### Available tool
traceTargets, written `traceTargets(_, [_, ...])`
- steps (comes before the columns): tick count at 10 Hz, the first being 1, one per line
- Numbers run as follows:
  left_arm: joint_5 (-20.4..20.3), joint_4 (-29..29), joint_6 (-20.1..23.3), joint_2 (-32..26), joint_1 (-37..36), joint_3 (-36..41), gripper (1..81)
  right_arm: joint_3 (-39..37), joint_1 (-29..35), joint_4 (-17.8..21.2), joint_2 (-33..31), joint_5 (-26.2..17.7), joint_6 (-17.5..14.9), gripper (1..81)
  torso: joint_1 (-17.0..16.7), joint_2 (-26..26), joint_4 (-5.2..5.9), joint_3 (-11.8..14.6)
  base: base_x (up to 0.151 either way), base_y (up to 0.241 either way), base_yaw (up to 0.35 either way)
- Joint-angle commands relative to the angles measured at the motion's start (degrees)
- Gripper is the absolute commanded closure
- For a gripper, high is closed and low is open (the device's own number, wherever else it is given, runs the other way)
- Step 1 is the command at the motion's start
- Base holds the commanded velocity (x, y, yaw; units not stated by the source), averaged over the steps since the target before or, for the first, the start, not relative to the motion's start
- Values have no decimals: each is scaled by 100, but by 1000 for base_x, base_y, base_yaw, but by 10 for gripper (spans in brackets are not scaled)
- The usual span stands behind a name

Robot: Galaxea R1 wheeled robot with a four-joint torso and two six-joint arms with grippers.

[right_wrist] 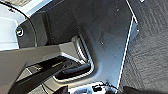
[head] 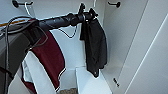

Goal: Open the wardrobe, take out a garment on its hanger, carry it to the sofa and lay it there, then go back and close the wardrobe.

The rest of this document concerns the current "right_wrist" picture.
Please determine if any brown wicker basket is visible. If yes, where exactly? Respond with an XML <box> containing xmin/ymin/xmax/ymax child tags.
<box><xmin>8</xmin><ymin>0</ymin><xmax>43</xmax><ymax>8</ymax></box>

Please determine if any long thin black cable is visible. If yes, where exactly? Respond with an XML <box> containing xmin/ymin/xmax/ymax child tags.
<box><xmin>6</xmin><ymin>5</ymin><xmax>36</xmax><ymax>38</ymax></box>

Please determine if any thin dark base cable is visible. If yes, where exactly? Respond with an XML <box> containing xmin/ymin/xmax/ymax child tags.
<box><xmin>99</xmin><ymin>83</ymin><xmax>120</xmax><ymax>92</ymax></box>

